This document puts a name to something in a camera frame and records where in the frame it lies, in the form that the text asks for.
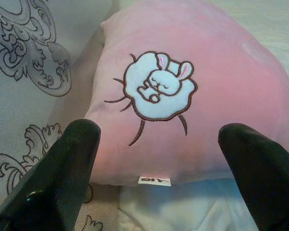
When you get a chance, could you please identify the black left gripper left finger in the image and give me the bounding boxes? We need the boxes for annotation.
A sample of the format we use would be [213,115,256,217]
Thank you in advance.
[0,119,102,231]

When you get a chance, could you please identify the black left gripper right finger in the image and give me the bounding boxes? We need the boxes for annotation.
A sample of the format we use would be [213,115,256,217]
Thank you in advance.
[218,123,289,231]

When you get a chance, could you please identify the pink bunny pillow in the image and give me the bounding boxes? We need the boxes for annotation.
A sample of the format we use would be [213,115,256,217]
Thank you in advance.
[83,0,289,187]

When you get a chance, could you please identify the white quilted mattress pad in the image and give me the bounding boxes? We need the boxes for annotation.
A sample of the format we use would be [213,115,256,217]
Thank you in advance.
[115,0,289,231]

